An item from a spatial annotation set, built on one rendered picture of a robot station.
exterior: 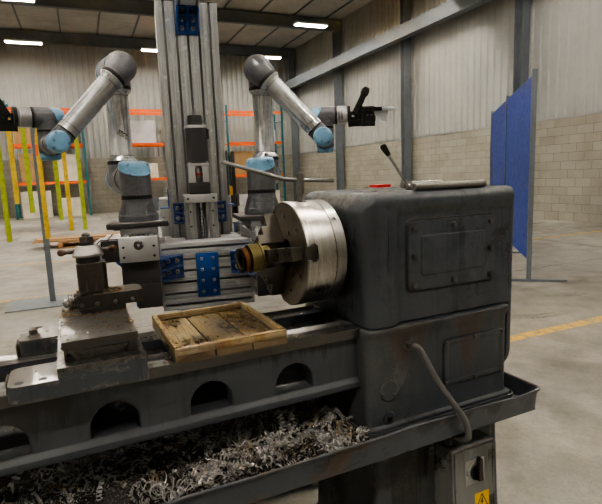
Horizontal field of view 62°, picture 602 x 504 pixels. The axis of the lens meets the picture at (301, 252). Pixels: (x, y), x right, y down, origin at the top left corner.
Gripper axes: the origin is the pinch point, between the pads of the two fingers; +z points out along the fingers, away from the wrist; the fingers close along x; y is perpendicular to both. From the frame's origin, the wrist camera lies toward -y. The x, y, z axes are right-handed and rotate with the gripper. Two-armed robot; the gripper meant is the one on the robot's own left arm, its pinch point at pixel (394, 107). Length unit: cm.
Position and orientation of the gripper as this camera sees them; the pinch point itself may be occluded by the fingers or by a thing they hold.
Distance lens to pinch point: 221.3
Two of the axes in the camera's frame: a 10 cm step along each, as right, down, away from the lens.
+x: -0.9, 2.9, -9.5
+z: 9.9, -0.2, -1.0
